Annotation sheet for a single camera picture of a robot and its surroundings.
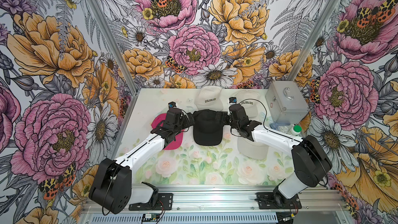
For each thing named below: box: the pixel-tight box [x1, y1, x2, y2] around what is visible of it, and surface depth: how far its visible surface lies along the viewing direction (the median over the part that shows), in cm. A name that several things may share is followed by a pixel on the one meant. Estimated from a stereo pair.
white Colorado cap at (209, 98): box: [194, 85, 224, 111], surface depth 113 cm
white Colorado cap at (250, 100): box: [235, 89, 261, 119], surface depth 111 cm
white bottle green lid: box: [290, 124, 303, 136], surface depth 91 cm
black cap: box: [193, 109, 224, 146], surface depth 96 cm
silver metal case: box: [264, 80, 310, 125], surface depth 100 cm
